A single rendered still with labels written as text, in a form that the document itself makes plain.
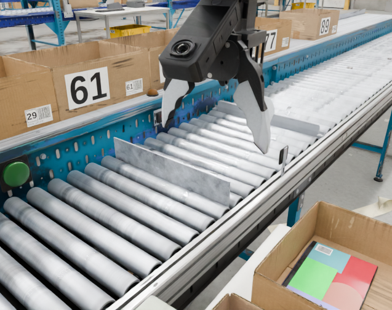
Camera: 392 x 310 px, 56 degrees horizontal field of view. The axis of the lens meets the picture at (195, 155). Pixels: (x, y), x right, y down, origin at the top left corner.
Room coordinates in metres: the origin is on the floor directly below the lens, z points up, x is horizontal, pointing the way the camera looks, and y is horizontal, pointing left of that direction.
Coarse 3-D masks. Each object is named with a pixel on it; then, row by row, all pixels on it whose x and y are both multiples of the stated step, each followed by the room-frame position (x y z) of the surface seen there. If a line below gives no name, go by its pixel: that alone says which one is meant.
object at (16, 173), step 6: (12, 162) 0.87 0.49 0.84; (18, 162) 0.87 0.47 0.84; (6, 168) 0.85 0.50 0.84; (12, 168) 0.85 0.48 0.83; (18, 168) 0.87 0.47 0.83; (24, 168) 0.88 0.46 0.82; (6, 174) 0.84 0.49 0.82; (12, 174) 0.85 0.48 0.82; (18, 174) 0.86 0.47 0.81; (24, 174) 0.87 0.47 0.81; (6, 180) 0.84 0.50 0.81; (12, 180) 0.85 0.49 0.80; (18, 180) 0.86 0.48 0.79; (24, 180) 0.87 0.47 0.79; (12, 186) 0.85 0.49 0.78
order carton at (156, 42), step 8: (152, 32) 1.78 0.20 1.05; (160, 32) 1.82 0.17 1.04; (168, 32) 1.83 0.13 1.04; (176, 32) 1.80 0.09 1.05; (104, 40) 1.57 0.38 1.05; (112, 40) 1.60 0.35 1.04; (120, 40) 1.63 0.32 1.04; (128, 40) 1.67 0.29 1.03; (136, 40) 1.70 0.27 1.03; (144, 40) 1.74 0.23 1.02; (152, 40) 1.78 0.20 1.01; (160, 40) 1.82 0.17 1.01; (168, 40) 1.83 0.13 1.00; (152, 48) 1.38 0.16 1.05; (160, 48) 1.41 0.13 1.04; (152, 56) 1.38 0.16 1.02; (152, 64) 1.38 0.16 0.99; (152, 72) 1.37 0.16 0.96; (152, 80) 1.37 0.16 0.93; (160, 80) 1.41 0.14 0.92; (152, 88) 1.37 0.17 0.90; (160, 88) 1.40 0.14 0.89
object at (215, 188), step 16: (128, 144) 1.07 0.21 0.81; (128, 160) 1.07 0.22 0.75; (144, 160) 1.02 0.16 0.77; (160, 160) 0.98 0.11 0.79; (160, 176) 0.98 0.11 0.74; (176, 176) 0.94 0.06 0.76; (192, 176) 0.90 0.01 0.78; (208, 176) 0.87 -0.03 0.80; (208, 192) 0.87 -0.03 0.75; (224, 192) 0.83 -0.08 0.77
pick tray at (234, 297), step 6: (228, 294) 0.42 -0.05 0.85; (234, 294) 0.42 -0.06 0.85; (222, 300) 0.40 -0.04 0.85; (228, 300) 0.42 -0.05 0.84; (234, 300) 0.41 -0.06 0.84; (240, 300) 0.41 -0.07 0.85; (246, 300) 0.40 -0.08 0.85; (216, 306) 0.39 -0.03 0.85; (222, 306) 0.40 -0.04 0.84; (228, 306) 0.42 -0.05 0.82; (234, 306) 0.41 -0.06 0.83; (240, 306) 0.41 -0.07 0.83; (246, 306) 0.40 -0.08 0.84; (252, 306) 0.40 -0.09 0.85; (258, 306) 0.39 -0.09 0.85
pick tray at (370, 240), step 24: (312, 216) 0.65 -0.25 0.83; (336, 216) 0.65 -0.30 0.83; (360, 216) 0.62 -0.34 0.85; (288, 240) 0.57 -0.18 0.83; (312, 240) 0.65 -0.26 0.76; (336, 240) 0.65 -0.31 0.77; (360, 240) 0.62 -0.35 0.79; (384, 240) 0.59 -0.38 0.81; (264, 264) 0.49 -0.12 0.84; (288, 264) 0.58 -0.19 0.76; (384, 264) 0.58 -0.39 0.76; (264, 288) 0.45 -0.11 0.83; (288, 288) 0.43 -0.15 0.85; (384, 288) 0.51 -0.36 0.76
